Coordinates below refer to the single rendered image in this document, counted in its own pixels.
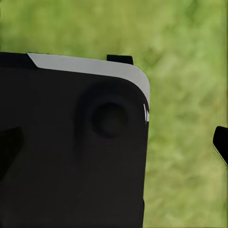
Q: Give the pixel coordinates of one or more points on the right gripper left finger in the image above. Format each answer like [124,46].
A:
[11,143]

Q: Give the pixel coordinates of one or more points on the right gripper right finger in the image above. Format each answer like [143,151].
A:
[220,140]

